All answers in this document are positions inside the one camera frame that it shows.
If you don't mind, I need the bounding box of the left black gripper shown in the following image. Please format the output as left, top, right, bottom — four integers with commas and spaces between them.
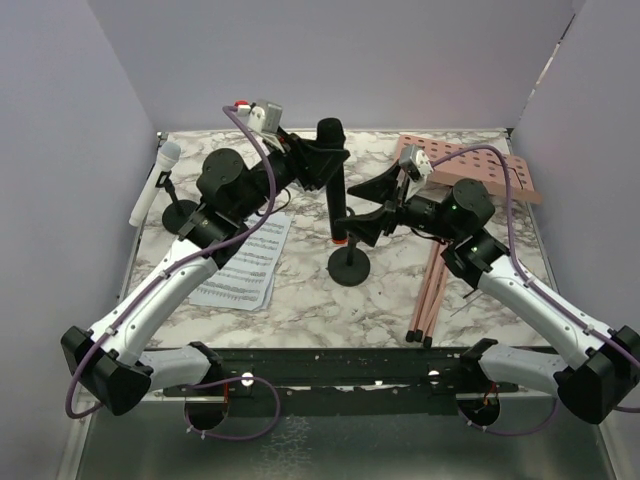
234, 124, 348, 220

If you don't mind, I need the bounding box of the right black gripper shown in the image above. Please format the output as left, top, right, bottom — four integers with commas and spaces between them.
335, 159, 461, 247

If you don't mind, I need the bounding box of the black microphone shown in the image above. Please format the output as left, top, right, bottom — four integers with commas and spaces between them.
316, 118, 348, 245

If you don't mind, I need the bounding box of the pink music stand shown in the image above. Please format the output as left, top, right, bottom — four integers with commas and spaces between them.
394, 138, 541, 348

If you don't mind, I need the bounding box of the sheet music page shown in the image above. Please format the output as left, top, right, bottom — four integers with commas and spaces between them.
199, 212, 295, 306
188, 272, 274, 311

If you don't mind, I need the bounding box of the white microphone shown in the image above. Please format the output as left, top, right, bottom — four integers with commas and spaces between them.
128, 141, 181, 227

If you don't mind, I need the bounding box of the black round mic stand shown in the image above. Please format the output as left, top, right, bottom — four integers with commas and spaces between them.
156, 172, 198, 235

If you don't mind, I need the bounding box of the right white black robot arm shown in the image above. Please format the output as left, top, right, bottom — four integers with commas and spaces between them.
340, 166, 639, 424

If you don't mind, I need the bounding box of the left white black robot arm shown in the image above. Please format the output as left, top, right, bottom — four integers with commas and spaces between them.
61, 118, 349, 416

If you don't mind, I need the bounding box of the thin metal rod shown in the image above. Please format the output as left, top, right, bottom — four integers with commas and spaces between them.
450, 292, 483, 317

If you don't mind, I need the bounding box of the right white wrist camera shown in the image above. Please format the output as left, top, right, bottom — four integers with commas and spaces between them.
398, 145, 433, 201

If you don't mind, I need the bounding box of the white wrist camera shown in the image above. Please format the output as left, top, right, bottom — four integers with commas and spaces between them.
398, 145, 433, 201
235, 100, 284, 151

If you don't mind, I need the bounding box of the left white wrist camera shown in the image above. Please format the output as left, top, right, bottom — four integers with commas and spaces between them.
235, 100, 284, 151

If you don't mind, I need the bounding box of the black mounting rail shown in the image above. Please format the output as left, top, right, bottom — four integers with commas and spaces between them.
163, 348, 491, 417

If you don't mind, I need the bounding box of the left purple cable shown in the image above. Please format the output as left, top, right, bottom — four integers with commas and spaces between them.
64, 103, 284, 442

